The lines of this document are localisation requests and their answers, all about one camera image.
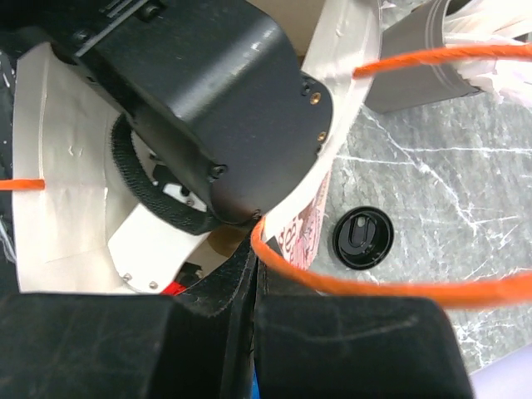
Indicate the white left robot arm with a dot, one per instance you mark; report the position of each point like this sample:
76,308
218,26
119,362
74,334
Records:
139,127

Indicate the brown paper takeout bag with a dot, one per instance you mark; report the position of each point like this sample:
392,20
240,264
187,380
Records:
338,42

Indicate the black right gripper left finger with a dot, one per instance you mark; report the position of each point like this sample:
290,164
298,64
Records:
230,282

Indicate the grey straw holder cup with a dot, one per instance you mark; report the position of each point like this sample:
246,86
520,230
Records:
424,84

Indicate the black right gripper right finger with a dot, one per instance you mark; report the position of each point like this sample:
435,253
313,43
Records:
272,283

